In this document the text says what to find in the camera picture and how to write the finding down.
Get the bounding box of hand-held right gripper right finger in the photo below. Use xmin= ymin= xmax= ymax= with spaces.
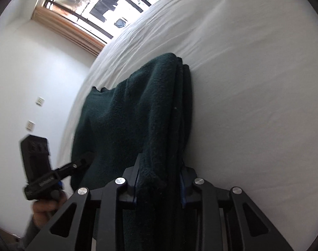
xmin=178 ymin=162 xmax=293 ymax=251

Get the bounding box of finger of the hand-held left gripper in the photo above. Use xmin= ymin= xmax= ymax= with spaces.
xmin=52 ymin=151 xmax=95 ymax=181

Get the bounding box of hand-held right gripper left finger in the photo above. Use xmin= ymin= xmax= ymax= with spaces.
xmin=25 ymin=153 xmax=142 ymax=251

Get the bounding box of dark green fleece garment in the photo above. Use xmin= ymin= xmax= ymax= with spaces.
xmin=70 ymin=53 xmax=193 ymax=251

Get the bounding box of person's left hand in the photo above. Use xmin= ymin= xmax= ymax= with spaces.
xmin=32 ymin=189 xmax=68 ymax=230

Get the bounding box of white bed sheet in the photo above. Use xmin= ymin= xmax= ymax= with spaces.
xmin=57 ymin=0 xmax=318 ymax=251

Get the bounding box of wooden framed window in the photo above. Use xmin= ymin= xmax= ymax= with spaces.
xmin=31 ymin=0 xmax=159 ymax=56

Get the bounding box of dark hanging garment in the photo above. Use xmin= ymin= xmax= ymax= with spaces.
xmin=89 ymin=0 xmax=128 ymax=22

